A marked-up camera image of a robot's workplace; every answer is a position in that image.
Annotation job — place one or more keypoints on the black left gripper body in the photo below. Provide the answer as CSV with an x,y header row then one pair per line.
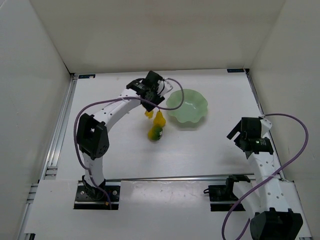
x,y
153,103

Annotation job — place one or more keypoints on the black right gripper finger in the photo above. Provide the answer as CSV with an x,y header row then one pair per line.
x,y
239,142
235,130

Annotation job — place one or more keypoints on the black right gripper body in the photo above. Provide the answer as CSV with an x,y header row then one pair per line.
x,y
243,144

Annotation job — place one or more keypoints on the peeled fake lemon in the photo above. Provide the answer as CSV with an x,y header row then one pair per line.
x,y
149,114

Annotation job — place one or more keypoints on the yellow fake pear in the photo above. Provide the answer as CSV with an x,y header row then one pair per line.
x,y
159,119

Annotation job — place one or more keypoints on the green yellow fake mango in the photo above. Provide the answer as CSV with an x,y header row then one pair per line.
x,y
155,133

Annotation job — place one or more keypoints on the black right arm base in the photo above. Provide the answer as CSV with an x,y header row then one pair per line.
x,y
222,197

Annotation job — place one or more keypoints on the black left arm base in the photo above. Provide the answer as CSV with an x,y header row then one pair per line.
x,y
89,199

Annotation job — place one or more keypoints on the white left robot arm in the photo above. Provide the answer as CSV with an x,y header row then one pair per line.
x,y
91,131

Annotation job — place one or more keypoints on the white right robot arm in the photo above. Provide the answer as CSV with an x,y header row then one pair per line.
x,y
270,217

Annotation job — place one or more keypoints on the green scalloped fruit bowl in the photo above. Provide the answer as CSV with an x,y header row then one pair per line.
x,y
193,108

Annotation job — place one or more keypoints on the blue label right corner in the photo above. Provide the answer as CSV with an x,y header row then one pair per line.
x,y
235,70

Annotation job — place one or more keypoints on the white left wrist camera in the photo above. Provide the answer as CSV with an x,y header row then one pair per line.
x,y
165,87

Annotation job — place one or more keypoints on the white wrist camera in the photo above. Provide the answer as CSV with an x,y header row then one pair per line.
x,y
165,87
266,125

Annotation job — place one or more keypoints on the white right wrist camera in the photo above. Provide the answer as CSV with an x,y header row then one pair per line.
x,y
266,125

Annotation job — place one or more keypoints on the aluminium frame rail left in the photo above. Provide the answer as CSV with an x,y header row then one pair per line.
x,y
51,160

